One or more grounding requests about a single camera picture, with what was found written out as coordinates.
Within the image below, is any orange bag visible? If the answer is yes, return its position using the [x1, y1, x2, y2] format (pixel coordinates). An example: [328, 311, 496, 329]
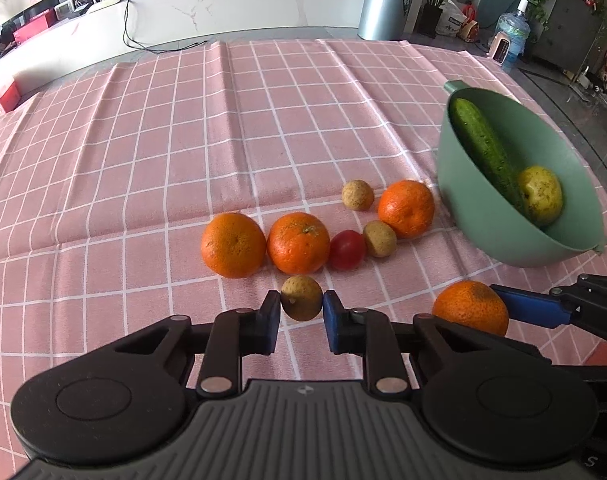
[458, 5, 480, 42]

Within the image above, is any grey cabinet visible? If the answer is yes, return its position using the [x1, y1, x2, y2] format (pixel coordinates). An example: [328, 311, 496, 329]
[527, 0, 605, 69]

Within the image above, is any small white heater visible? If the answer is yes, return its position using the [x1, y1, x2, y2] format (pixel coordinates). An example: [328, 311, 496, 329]
[488, 32, 513, 64]

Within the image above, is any white marble cabinet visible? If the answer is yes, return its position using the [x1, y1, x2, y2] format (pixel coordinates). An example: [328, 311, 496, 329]
[0, 0, 375, 108]

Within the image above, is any red and white box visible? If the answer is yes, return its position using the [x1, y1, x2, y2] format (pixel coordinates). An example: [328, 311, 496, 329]
[0, 76, 22, 120]

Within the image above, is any silver trash can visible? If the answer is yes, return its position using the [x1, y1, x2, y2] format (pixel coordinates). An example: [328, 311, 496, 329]
[358, 0, 417, 41]

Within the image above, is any large water bottle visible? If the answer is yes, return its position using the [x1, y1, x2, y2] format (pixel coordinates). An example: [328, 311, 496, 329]
[496, 0, 531, 59]

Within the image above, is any green cucumber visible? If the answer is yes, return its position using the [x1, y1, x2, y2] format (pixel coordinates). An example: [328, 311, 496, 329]
[450, 98, 529, 216]

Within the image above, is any white plastic bag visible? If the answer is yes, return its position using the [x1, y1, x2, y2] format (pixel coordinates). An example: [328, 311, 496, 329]
[436, 0, 469, 38]

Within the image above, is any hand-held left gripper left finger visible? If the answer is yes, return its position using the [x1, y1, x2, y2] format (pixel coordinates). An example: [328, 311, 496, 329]
[103, 290, 282, 400]

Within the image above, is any orange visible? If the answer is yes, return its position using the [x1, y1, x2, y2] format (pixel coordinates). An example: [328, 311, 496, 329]
[432, 281, 510, 338]
[378, 180, 435, 239]
[201, 213, 267, 279]
[267, 212, 331, 276]

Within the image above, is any pink checked tablecloth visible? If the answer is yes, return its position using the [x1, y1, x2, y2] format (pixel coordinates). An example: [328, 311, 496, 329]
[0, 37, 607, 480]

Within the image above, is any small tan round fruit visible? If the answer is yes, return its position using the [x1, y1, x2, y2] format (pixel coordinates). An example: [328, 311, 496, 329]
[280, 275, 323, 322]
[342, 180, 375, 212]
[363, 220, 397, 259]

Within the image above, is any yellow pear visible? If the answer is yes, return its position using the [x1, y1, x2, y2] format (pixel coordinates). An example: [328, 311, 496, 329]
[518, 166, 564, 226]

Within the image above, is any green plastic bowl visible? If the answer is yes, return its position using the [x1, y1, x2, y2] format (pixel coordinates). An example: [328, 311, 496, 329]
[436, 80, 607, 268]

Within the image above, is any red tomato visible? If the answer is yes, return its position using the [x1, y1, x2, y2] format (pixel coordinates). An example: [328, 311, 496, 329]
[329, 230, 367, 271]

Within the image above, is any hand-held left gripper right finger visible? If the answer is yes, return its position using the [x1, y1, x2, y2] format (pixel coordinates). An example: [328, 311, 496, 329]
[323, 290, 554, 400]

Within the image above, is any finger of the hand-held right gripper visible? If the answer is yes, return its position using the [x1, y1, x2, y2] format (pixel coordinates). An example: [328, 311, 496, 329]
[490, 273, 607, 349]

